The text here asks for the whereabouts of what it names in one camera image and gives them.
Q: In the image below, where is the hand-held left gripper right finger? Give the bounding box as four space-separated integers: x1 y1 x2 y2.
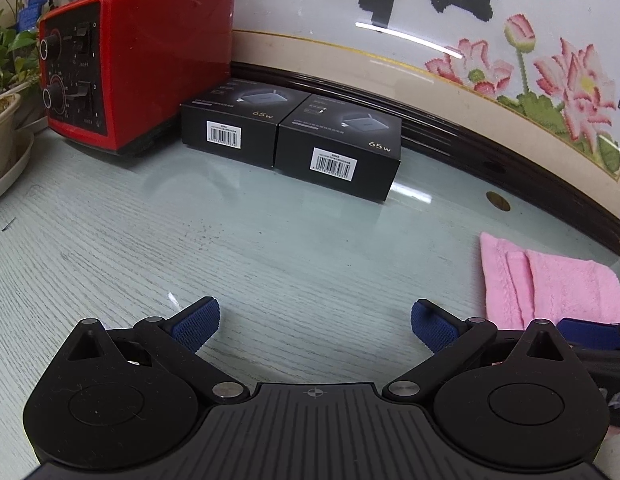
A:
381 299 565 404

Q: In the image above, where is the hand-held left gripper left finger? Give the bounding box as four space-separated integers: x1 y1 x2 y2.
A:
65 299 249 404

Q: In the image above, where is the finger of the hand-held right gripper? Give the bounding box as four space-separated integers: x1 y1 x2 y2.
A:
558 317 620 351

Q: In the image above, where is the pink towel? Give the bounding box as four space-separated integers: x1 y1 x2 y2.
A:
480 231 620 332

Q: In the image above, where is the black charger box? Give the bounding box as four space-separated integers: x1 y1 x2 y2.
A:
273 92 403 205
180 78 311 169

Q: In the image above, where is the white pot saucer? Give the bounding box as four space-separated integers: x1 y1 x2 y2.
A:
0 130 36 206

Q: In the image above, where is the red blender base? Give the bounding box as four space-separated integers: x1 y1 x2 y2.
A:
38 0 236 157

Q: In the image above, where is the framed lotus embroidery picture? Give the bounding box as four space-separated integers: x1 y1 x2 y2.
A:
217 0 620 257

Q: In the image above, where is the beige plant pot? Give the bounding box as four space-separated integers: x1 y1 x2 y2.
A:
0 92 24 189

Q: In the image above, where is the green potted plant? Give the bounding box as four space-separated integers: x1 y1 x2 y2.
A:
0 7 42 102

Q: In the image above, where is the blue box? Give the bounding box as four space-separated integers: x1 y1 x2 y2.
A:
17 4 47 32

